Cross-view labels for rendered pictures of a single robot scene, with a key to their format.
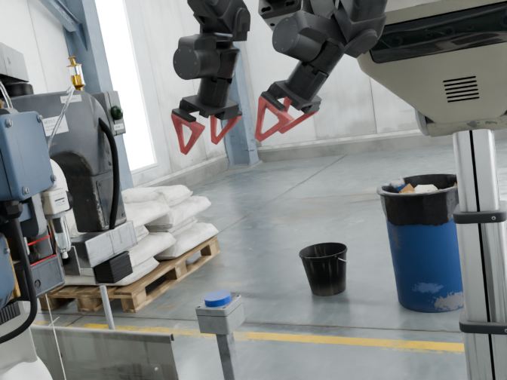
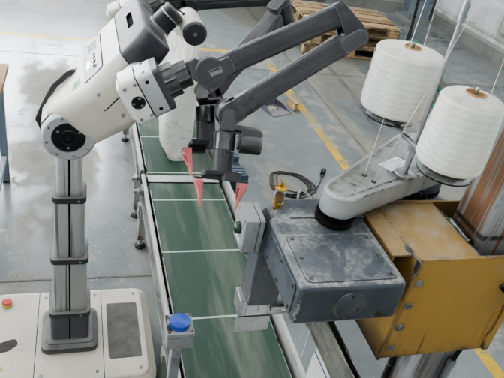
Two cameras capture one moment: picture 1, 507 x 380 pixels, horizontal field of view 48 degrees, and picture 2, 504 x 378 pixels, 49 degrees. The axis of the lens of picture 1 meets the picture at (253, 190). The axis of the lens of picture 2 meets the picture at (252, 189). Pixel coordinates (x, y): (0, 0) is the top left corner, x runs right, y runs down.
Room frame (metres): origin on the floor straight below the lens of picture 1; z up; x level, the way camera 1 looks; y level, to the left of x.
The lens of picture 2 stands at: (1.96, 0.96, 2.03)
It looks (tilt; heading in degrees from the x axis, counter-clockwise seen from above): 32 degrees down; 222
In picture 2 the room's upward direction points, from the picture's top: 11 degrees clockwise
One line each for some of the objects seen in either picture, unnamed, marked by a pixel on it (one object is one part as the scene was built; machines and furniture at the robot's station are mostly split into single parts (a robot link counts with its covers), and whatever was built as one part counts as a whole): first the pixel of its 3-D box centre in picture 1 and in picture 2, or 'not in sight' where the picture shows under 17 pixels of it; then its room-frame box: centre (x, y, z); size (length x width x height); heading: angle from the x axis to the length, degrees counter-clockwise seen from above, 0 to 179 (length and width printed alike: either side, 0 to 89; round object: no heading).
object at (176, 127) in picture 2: not in sight; (178, 89); (0.07, -1.43, 0.74); 0.47 x 0.22 x 0.72; 60
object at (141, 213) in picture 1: (121, 218); not in sight; (3.86, 0.93, 0.56); 0.66 x 0.42 x 0.15; 152
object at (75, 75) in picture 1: (75, 75); (279, 194); (1.12, 0.30, 1.37); 0.03 x 0.02 x 0.03; 62
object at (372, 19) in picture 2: not in sight; (343, 19); (-3.78, -3.20, 0.36); 1.20 x 0.82 x 0.14; 148
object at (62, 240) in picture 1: (59, 234); not in sight; (0.93, 0.33, 1.11); 0.03 x 0.03 x 0.06
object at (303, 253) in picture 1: (325, 269); not in sight; (3.34, -0.36, 0.13); 0.30 x 0.30 x 0.26
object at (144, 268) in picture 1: (105, 270); not in sight; (3.90, 1.13, 0.20); 0.66 x 0.44 x 0.12; 62
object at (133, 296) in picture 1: (136, 270); not in sight; (4.22, 0.99, 0.07); 1.20 x 0.82 x 0.14; 154
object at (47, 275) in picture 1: (32, 277); not in sight; (0.94, 0.39, 1.04); 0.08 x 0.06 x 0.05; 152
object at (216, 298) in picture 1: (218, 300); (179, 322); (1.21, 0.12, 0.84); 0.06 x 0.06 x 0.02
